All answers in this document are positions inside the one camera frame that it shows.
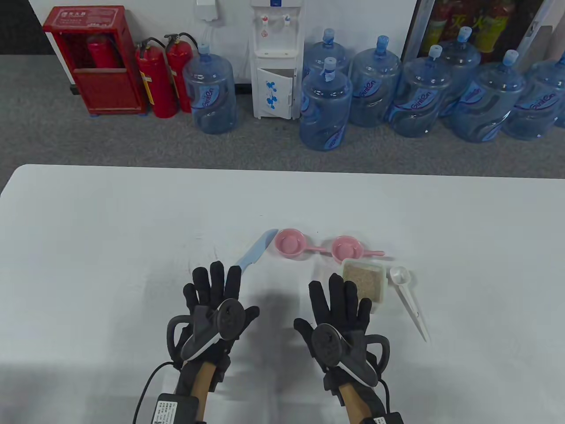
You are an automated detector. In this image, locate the person's left hand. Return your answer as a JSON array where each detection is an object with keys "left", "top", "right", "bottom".
[{"left": 183, "top": 261, "right": 260, "bottom": 376}]

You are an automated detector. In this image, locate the large blue water bottle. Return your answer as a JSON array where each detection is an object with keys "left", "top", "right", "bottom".
[{"left": 182, "top": 42, "right": 239, "bottom": 135}]

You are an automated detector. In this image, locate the red fire extinguisher cabinet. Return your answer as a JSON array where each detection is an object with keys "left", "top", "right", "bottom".
[{"left": 43, "top": 5, "right": 148, "bottom": 117}]

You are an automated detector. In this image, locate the pink handled bowl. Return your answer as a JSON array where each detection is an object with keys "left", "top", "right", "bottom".
[
  {"left": 275, "top": 228, "right": 329, "bottom": 260},
  {"left": 331, "top": 235, "right": 385, "bottom": 265}
]

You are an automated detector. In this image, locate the red extinguisher inside cabinet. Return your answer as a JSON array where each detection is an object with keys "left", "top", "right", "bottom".
[{"left": 86, "top": 35, "right": 122, "bottom": 69}]

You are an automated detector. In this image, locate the light blue plastic knife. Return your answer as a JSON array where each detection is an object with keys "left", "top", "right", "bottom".
[{"left": 232, "top": 228, "right": 279, "bottom": 271}]

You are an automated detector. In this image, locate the white sesame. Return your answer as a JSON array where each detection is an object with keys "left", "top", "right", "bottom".
[{"left": 345, "top": 261, "right": 382, "bottom": 303}]

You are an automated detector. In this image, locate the white wall box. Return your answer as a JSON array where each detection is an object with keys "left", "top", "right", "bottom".
[{"left": 196, "top": 0, "right": 220, "bottom": 21}]

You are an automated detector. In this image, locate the white water dispenser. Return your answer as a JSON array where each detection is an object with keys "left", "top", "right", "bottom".
[{"left": 249, "top": 0, "right": 306, "bottom": 121}]

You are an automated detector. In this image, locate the black grey hand controller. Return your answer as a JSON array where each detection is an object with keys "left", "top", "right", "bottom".
[
  {"left": 311, "top": 323, "right": 391, "bottom": 387},
  {"left": 167, "top": 299, "right": 250, "bottom": 367}
]

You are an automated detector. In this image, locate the grey leaning panel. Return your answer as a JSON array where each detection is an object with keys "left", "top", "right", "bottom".
[{"left": 514, "top": 24, "right": 554, "bottom": 67}]

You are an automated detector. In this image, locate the person's right hand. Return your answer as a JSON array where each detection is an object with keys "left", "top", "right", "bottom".
[{"left": 294, "top": 274, "right": 380, "bottom": 389}]

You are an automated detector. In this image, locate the row of blue water jugs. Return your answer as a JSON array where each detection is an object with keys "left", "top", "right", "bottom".
[{"left": 299, "top": 26, "right": 565, "bottom": 152}]

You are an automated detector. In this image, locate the person's right forearm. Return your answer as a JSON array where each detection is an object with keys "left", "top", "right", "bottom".
[{"left": 340, "top": 382, "right": 389, "bottom": 424}]

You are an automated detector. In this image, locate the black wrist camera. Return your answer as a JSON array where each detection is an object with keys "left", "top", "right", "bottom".
[
  {"left": 210, "top": 357, "right": 231, "bottom": 391},
  {"left": 324, "top": 371, "right": 347, "bottom": 405}
]

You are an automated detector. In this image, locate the clear green-rimmed container lid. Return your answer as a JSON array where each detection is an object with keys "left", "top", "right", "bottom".
[{"left": 342, "top": 258, "right": 387, "bottom": 306}]

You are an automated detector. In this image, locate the person's left forearm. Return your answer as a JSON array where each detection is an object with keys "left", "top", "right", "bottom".
[{"left": 177, "top": 361, "right": 230, "bottom": 424}]

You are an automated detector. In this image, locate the red fire extinguisher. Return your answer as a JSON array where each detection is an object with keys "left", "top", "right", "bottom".
[
  {"left": 164, "top": 32, "right": 198, "bottom": 114},
  {"left": 135, "top": 38, "right": 178, "bottom": 119}
]

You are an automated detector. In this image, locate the white plastic coffee spoon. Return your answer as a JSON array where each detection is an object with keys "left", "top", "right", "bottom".
[{"left": 388, "top": 266, "right": 431, "bottom": 344}]

